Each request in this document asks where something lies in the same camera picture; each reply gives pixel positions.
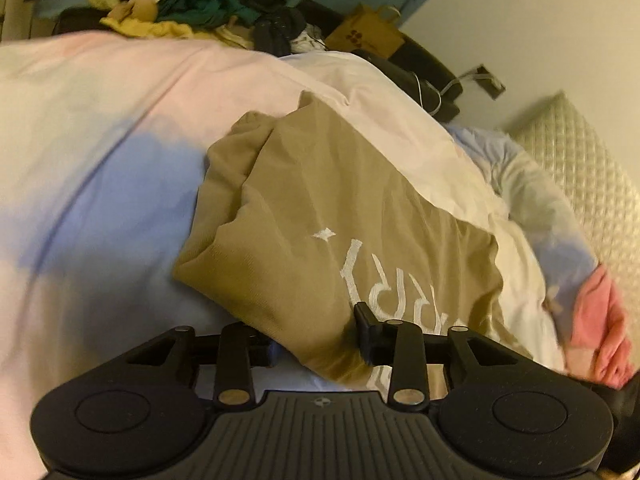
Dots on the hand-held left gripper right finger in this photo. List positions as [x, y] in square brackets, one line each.
[363, 330]

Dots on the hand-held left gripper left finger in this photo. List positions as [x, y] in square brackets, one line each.
[265, 353]

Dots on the tan printed t-shirt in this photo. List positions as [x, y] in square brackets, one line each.
[325, 185]

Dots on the pastel tie-dye cloth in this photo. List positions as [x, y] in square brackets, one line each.
[565, 260]

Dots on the white quilted pillow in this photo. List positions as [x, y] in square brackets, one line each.
[580, 185]

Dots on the pastel tie-dye blanket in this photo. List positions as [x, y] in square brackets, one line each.
[100, 160]

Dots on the black furniture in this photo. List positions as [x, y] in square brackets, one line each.
[425, 67]

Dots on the brown paper bag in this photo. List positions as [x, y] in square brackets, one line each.
[367, 32]

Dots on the yellow cloth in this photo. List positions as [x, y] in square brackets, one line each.
[142, 27]

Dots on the green cloth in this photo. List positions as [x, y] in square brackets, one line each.
[205, 7]

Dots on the wall socket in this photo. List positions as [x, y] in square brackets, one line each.
[489, 81]

